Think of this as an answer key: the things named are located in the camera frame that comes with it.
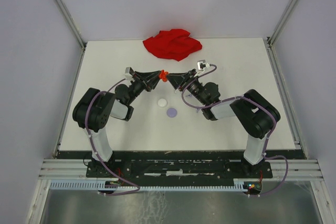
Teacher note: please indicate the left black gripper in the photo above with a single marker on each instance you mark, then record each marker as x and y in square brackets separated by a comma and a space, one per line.
[151, 84]

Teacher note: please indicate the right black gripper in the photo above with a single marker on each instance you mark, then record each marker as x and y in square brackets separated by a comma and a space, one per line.
[188, 77]

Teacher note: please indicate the orange earbud charging case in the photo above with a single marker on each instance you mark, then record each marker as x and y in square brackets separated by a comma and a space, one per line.
[163, 75]

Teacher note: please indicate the white earbud charging case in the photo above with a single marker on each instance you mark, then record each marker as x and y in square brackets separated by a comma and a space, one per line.
[162, 103]

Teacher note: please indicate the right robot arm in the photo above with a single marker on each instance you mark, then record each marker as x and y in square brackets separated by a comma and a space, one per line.
[256, 115]

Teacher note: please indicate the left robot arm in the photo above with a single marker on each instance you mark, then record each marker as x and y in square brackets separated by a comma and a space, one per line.
[96, 107]

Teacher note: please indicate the purple earbud charging case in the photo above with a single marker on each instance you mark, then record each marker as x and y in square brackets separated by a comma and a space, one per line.
[171, 112]

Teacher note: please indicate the red crumpled cloth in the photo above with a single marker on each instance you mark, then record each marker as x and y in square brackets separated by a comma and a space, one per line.
[174, 44]

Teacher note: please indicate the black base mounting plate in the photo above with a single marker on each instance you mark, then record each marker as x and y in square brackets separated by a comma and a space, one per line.
[150, 167]

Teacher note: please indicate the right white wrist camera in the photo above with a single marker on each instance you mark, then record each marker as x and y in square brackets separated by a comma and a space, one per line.
[202, 66]

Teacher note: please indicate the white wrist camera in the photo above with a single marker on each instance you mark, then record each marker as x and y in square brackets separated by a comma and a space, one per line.
[129, 73]
[202, 66]

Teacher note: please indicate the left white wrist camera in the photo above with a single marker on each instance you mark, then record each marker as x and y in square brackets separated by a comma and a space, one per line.
[129, 73]

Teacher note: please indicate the right aluminium frame post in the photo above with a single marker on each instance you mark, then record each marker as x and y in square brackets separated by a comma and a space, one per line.
[289, 10]

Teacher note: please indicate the aluminium frame post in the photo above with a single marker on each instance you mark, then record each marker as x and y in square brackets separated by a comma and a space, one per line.
[70, 22]
[289, 10]

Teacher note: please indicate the white slotted cable duct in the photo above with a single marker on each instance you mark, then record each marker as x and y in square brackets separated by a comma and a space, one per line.
[110, 185]

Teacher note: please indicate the left aluminium frame post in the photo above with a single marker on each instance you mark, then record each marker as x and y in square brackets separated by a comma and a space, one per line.
[70, 22]

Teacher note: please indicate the aluminium front frame rail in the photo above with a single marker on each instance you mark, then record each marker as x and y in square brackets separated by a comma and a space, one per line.
[298, 170]

